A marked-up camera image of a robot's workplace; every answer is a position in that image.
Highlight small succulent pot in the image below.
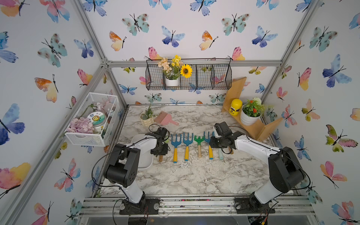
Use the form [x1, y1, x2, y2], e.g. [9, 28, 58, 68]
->
[140, 105, 154, 128]

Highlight round green tin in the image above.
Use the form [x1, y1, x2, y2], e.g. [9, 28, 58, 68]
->
[87, 111, 106, 127]

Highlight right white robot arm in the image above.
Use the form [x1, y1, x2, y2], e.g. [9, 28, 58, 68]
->
[210, 122, 307, 210]

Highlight light teal hand fork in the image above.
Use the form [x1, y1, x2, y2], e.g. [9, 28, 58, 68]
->
[218, 149, 224, 160]

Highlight yellow jar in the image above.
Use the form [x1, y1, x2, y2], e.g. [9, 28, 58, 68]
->
[229, 99, 243, 116]

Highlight white pot with sunflower bouquet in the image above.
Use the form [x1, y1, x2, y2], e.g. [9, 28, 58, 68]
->
[157, 55, 193, 87]

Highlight blue rake yellow handle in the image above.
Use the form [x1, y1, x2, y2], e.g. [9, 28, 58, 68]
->
[203, 132, 213, 160]

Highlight white storage box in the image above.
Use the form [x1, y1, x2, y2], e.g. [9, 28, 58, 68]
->
[130, 134, 153, 171]

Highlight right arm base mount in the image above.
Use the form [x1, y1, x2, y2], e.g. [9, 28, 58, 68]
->
[234, 197, 275, 214]

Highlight blue fork yellow handle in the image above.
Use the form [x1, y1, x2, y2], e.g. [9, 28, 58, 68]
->
[183, 133, 194, 161]

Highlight white pot red flowers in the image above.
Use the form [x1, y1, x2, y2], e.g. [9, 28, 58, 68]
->
[241, 97, 265, 126]

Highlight white wire side basket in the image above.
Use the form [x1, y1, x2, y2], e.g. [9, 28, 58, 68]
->
[64, 92, 120, 147]

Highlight black wire wall basket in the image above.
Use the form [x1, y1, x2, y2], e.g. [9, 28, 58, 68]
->
[145, 58, 232, 92]

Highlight pink hand brush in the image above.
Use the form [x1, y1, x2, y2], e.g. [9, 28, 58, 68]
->
[154, 111, 179, 126]

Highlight light green tool wooden handle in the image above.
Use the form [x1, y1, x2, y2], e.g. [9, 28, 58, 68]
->
[158, 139, 170, 162]

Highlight purple artificial flowers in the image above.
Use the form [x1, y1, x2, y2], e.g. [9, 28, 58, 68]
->
[66, 117, 95, 134]

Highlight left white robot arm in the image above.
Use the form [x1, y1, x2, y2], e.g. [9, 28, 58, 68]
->
[104, 127, 170, 204]

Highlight green rake wooden handle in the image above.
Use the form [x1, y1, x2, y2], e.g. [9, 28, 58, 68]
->
[194, 136, 204, 158]

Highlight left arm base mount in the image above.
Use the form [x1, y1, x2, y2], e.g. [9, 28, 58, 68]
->
[119, 197, 160, 215]

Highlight wooden corner shelf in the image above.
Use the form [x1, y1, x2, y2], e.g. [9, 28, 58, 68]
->
[222, 77, 283, 141]

